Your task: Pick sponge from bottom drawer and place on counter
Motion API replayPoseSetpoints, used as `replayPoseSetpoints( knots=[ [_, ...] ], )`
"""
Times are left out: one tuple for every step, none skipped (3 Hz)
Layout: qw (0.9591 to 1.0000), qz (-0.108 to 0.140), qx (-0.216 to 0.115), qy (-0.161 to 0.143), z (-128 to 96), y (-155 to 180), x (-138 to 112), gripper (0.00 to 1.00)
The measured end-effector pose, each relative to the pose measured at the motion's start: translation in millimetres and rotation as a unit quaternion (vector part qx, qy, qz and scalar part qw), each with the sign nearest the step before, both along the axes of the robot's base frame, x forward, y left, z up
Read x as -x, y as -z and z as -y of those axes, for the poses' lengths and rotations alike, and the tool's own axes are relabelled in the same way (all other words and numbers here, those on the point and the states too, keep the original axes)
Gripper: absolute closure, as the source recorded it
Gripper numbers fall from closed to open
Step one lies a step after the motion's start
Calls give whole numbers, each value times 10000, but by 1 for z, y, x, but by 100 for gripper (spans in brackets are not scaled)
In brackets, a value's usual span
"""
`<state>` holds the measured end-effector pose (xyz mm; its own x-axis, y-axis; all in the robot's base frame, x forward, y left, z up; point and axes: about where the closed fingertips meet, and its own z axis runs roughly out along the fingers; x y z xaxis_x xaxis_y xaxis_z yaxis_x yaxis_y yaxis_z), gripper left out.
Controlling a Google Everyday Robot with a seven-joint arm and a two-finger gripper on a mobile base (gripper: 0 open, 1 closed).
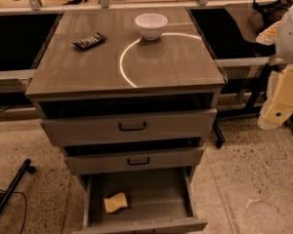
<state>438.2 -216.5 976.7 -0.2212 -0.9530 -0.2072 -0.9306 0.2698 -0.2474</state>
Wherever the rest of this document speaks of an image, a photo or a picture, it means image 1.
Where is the black stand leg with wheel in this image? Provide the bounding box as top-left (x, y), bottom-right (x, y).
top-left (0, 159), bottom-right (36, 214)

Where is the yellow sponge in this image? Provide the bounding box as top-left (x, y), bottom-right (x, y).
top-left (104, 192), bottom-right (128, 214)

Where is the middle drawer with handle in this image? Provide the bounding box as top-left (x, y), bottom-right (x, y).
top-left (64, 147), bottom-right (204, 175)

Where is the white bowl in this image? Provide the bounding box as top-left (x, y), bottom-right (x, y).
top-left (135, 13), bottom-right (168, 40)

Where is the grey drawer cabinet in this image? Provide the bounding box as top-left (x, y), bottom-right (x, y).
top-left (24, 6), bottom-right (228, 234)

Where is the black VR headset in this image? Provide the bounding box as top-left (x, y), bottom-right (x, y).
top-left (252, 0), bottom-right (293, 33)

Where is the top drawer with handle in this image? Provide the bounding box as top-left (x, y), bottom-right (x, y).
top-left (41, 109), bottom-right (217, 146)

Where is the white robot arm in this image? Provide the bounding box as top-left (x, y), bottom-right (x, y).
top-left (256, 5), bottom-right (293, 130)

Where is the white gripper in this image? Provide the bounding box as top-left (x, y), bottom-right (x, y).
top-left (256, 21), bottom-right (293, 131)

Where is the dark snack bar wrapper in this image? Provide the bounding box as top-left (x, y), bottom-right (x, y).
top-left (73, 32), bottom-right (107, 51)

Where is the open bottom drawer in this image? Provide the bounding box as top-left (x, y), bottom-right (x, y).
top-left (73, 168), bottom-right (207, 234)

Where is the black floor cable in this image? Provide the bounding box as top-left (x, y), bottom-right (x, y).
top-left (0, 184), bottom-right (28, 234)

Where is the drawer with handle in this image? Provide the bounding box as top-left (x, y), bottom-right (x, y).
top-left (64, 147), bottom-right (204, 175)
top-left (41, 109), bottom-right (217, 146)

